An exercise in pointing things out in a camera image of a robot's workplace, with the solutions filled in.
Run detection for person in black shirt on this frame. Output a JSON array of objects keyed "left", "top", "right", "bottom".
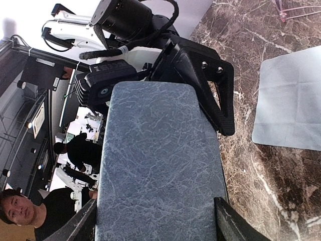
[{"left": 0, "top": 187, "right": 98, "bottom": 241}]

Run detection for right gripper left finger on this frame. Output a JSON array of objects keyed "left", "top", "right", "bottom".
[{"left": 46, "top": 199, "right": 97, "bottom": 241}]

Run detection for background person bending over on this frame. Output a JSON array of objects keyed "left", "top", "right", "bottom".
[{"left": 53, "top": 133, "right": 102, "bottom": 174}]

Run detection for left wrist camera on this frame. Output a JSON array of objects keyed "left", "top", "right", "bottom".
[{"left": 74, "top": 49, "right": 164, "bottom": 108}]

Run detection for blue cleaning cloth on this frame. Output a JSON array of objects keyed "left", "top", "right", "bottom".
[{"left": 252, "top": 46, "right": 320, "bottom": 151}]

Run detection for dark grey glasses case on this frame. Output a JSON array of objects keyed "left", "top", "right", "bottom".
[{"left": 95, "top": 82, "right": 226, "bottom": 240}]

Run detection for left brown sunglasses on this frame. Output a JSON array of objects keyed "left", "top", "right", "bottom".
[{"left": 271, "top": 0, "right": 320, "bottom": 23}]

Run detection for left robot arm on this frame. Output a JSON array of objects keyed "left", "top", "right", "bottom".
[{"left": 42, "top": 1, "right": 235, "bottom": 136}]

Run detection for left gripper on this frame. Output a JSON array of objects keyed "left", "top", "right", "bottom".
[{"left": 146, "top": 36, "right": 235, "bottom": 136}]

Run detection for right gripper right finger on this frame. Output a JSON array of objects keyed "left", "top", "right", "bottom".
[{"left": 214, "top": 197, "right": 270, "bottom": 241}]

